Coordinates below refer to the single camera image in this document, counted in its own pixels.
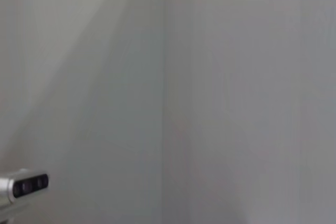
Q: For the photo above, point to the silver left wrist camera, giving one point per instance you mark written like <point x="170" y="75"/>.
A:
<point x="29" y="186"/>

